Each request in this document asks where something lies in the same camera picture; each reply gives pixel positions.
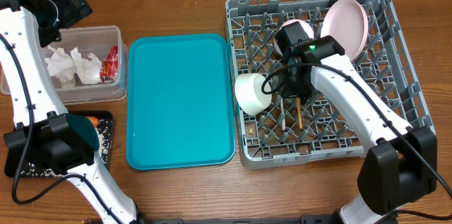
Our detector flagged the wooden chopstick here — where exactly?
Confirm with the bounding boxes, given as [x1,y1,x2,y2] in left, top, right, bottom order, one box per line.
[296,98,303,130]

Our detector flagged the white plastic fork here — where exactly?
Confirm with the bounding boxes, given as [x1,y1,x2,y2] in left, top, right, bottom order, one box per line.
[280,99,286,131]

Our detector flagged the small white plate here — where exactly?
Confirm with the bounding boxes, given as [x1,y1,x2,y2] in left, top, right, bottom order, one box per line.
[234,73,271,116]

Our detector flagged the pink bowl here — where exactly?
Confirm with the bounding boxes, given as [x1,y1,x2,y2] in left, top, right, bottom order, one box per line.
[273,19,314,57]

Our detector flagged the white tissue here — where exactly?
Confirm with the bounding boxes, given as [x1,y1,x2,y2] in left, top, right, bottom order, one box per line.
[44,45,76,88]

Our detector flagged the white napkin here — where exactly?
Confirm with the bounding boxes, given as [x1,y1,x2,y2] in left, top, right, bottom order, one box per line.
[70,47,102,85]

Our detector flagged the large pink plate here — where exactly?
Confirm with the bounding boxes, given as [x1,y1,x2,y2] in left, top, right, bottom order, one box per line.
[320,0,369,61]

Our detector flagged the red snack wrapper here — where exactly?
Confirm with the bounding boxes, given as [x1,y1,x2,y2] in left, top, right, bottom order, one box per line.
[100,46,119,83]

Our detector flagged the orange carrot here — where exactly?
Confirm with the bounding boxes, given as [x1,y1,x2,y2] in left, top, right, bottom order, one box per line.
[88,116,99,126]

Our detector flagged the rice and peanuts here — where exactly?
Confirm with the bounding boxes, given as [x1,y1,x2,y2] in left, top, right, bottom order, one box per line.
[20,117,114,178]

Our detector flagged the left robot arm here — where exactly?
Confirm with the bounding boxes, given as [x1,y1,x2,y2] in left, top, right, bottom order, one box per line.
[1,0,146,223]

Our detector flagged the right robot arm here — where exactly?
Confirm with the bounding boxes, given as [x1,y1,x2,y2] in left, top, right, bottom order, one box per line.
[275,20,437,223]

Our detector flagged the grey dishwasher rack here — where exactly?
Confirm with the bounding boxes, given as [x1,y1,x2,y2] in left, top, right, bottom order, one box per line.
[225,0,433,170]

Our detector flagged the clear plastic bin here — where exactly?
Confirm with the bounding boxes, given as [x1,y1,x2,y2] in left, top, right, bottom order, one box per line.
[0,25,129,105]

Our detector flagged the teal serving tray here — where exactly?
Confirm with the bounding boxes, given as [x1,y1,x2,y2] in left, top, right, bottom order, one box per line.
[126,33,236,171]

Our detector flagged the black tray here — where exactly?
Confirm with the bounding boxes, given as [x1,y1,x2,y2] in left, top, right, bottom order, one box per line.
[4,110,114,178]

